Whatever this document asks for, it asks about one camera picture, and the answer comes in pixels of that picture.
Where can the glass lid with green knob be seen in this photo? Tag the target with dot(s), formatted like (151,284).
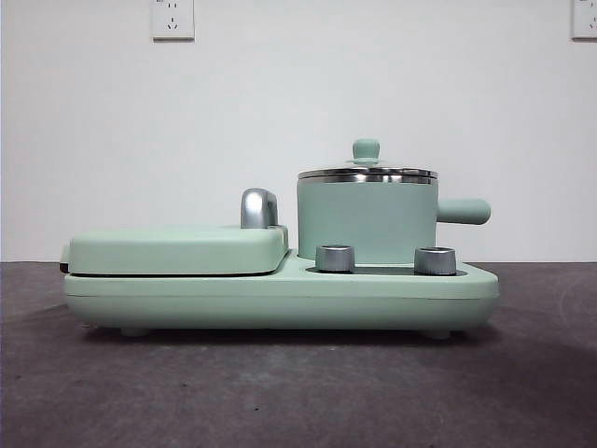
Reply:
(366,149)

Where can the silver control knob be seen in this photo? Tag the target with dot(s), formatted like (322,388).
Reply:
(434,260)
(335,258)

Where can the mint green breakfast machine base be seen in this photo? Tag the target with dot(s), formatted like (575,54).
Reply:
(233,298)

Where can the white wall socket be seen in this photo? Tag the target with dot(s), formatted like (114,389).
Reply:
(585,21)
(172,21)

